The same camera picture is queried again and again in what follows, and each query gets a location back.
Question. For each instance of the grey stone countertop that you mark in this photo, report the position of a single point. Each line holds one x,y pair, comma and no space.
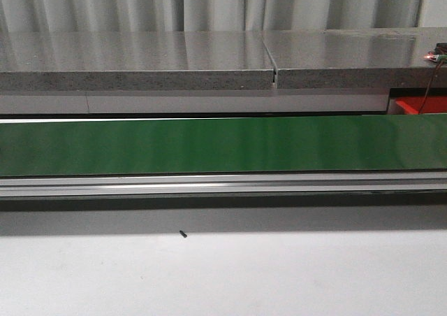
217,60

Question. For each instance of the green conveyor belt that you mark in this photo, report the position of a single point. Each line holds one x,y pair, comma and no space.
224,145

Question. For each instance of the red plastic tray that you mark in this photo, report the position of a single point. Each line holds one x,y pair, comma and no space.
413,105

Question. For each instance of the small circuit board red LED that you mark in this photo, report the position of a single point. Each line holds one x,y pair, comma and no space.
436,58

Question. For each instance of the white pleated curtain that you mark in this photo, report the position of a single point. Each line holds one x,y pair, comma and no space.
217,15

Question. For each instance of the aluminium conveyor frame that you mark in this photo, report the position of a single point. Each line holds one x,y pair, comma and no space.
253,183

